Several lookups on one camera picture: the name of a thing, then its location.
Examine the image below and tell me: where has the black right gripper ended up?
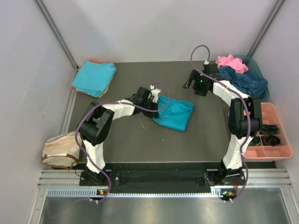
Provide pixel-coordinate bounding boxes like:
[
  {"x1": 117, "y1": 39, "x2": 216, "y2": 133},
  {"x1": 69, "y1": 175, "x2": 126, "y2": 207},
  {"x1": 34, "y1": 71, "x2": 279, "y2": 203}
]
[{"x1": 183, "y1": 70, "x2": 208, "y2": 97}]

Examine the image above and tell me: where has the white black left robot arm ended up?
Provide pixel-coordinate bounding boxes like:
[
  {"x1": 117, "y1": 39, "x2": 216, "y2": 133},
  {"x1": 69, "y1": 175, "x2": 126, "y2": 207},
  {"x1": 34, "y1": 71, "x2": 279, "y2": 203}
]
[{"x1": 78, "y1": 85, "x2": 161, "y2": 185}]

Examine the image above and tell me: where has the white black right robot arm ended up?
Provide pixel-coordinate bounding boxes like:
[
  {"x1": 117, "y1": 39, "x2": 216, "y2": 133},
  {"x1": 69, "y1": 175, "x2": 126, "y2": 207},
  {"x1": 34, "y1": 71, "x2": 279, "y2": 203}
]
[{"x1": 183, "y1": 63, "x2": 262, "y2": 186}]

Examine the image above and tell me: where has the pink t shirt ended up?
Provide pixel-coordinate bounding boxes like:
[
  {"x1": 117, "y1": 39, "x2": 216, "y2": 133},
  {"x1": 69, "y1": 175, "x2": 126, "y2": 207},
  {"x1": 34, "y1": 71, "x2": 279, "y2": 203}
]
[{"x1": 216, "y1": 54, "x2": 249, "y2": 74}]

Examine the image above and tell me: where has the navy blue t shirt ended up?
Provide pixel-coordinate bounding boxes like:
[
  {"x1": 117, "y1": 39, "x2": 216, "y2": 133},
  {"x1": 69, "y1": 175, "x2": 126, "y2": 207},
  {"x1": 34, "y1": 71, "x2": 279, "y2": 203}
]
[{"x1": 218, "y1": 66, "x2": 268, "y2": 98}]

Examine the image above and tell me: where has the teal plastic basket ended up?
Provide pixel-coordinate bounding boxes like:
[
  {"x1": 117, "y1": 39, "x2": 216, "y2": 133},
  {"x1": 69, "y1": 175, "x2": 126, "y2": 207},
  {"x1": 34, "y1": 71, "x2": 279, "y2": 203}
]
[{"x1": 234, "y1": 55, "x2": 270, "y2": 102}]

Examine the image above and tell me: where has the pink compartment tray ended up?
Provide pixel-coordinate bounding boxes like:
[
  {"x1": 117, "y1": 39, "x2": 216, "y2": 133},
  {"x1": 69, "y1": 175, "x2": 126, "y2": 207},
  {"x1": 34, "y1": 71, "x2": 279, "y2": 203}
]
[{"x1": 244, "y1": 102, "x2": 292, "y2": 161}]

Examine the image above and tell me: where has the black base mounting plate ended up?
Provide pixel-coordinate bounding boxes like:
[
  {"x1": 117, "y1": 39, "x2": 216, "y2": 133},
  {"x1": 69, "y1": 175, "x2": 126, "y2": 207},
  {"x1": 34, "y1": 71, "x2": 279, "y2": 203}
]
[{"x1": 79, "y1": 162, "x2": 245, "y2": 194}]

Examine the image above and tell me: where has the beige cloth bag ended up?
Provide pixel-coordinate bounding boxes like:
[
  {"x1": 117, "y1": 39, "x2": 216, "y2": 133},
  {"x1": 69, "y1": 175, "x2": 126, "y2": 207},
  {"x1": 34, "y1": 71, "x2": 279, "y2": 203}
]
[{"x1": 41, "y1": 131, "x2": 80, "y2": 170}]

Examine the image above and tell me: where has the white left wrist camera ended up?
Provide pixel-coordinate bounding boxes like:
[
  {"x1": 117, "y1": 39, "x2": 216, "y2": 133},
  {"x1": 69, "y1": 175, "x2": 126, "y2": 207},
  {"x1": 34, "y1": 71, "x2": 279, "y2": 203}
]
[{"x1": 148, "y1": 84, "x2": 162, "y2": 103}]

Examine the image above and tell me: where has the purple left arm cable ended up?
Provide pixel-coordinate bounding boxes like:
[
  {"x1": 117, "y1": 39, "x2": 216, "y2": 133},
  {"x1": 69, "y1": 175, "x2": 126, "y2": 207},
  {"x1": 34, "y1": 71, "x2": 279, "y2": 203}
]
[{"x1": 75, "y1": 81, "x2": 171, "y2": 203}]

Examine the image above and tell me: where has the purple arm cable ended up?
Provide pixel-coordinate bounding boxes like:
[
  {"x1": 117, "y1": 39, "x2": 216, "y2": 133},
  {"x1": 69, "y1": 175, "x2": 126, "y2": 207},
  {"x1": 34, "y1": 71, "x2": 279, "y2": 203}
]
[
  {"x1": 190, "y1": 45, "x2": 254, "y2": 203},
  {"x1": 75, "y1": 81, "x2": 171, "y2": 203}
]

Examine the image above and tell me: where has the yellow green cable bundle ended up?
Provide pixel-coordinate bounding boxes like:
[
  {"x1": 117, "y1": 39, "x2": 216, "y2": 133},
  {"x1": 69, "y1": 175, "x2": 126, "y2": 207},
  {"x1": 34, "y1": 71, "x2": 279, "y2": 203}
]
[{"x1": 249, "y1": 136, "x2": 262, "y2": 147}]

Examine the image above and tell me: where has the black cable bundle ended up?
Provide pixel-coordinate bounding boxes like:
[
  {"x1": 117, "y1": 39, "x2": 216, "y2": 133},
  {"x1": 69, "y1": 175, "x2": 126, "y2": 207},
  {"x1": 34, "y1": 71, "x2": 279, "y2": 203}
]
[
  {"x1": 260, "y1": 124, "x2": 281, "y2": 134},
  {"x1": 261, "y1": 135, "x2": 281, "y2": 147}
]

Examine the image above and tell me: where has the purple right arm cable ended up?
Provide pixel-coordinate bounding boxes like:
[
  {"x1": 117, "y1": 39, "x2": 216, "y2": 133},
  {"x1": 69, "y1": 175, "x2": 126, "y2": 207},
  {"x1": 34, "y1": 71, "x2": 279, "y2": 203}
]
[{"x1": 190, "y1": 45, "x2": 254, "y2": 203}]

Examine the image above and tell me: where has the aluminium frame rail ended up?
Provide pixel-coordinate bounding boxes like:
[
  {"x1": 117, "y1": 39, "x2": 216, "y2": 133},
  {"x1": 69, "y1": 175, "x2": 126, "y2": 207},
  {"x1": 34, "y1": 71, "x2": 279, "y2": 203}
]
[{"x1": 33, "y1": 0, "x2": 79, "y2": 71}]

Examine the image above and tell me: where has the white slotted cable duct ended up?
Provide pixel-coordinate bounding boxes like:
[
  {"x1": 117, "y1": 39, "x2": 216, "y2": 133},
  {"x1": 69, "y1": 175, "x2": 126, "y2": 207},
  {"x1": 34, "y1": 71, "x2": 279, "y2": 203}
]
[{"x1": 47, "y1": 188, "x2": 235, "y2": 200}]

